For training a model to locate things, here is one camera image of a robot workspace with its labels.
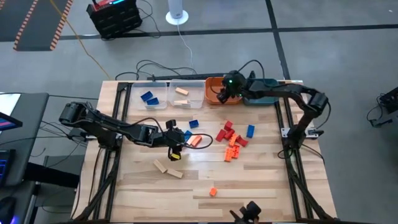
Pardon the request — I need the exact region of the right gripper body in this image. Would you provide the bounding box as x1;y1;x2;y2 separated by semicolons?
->
221;70;249;99

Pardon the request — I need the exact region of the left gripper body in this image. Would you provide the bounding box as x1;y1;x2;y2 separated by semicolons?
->
160;119;187;149

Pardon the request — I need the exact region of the orange plastic bin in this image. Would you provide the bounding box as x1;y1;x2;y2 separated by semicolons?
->
205;77;244;106

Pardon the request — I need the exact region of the clear plastic bin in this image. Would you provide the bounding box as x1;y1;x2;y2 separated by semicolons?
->
130;81;169;111
167;79;206;110

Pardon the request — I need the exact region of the teal plastic bin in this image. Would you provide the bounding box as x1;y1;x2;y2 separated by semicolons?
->
242;77;280;106

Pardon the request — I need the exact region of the black power strip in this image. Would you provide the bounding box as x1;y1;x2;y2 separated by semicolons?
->
146;73;224;82

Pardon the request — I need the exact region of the black clamp-shaped object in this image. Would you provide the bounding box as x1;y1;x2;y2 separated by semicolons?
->
229;200;262;224

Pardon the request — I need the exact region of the black equipment crate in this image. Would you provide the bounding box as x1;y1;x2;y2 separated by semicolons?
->
86;0;143;40

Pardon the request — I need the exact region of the dark grey side desk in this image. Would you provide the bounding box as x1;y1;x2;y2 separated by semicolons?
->
0;92;50;187

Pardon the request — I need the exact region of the black floor device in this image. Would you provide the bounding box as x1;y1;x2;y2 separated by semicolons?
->
366;86;398;128

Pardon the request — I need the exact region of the small dark monitor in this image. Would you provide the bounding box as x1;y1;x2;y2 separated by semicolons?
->
0;111;23;132

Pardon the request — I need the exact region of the keyboard with blue backlight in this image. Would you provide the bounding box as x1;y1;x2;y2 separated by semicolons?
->
0;149;16;187

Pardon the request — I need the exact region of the hazard-striped black floor mat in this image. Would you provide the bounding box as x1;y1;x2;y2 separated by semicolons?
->
0;0;74;52

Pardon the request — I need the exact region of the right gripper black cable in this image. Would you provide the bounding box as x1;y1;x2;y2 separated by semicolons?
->
236;59;266;82

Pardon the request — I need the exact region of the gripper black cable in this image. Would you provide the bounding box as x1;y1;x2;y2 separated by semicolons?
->
236;59;266;82
129;116;214;151

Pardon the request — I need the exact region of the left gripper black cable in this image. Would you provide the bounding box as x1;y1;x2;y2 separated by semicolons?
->
129;116;214;151

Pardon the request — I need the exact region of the white power cable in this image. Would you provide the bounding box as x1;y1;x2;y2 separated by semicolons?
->
176;24;195;74

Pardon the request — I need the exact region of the black floor cable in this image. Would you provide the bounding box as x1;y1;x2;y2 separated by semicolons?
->
136;59;198;76
114;72;141;82

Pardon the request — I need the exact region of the white pedestal device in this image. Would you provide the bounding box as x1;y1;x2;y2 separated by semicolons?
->
165;0;190;26

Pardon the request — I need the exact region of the yellow cable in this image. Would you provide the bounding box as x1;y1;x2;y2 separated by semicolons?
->
49;0;112;80

